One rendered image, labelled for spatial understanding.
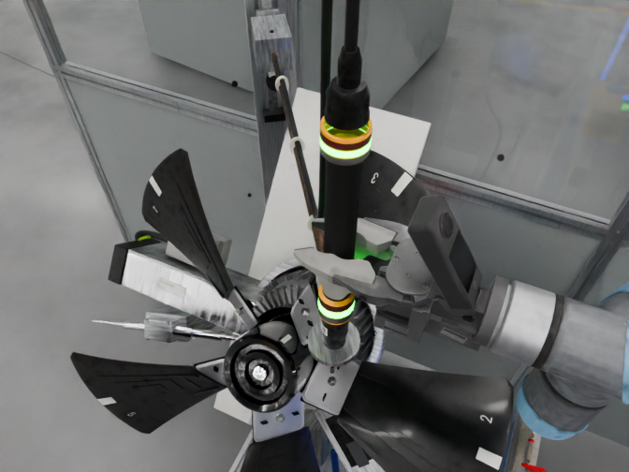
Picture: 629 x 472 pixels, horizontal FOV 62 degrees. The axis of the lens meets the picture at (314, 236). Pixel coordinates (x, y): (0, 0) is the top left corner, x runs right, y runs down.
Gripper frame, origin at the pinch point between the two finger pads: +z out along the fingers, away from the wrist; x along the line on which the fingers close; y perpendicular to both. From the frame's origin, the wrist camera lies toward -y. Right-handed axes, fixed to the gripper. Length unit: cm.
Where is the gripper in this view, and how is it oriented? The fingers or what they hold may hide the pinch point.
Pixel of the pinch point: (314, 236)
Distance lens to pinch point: 56.4
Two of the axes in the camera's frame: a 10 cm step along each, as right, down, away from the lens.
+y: 0.0, 6.5, 7.6
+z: -9.1, -3.2, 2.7
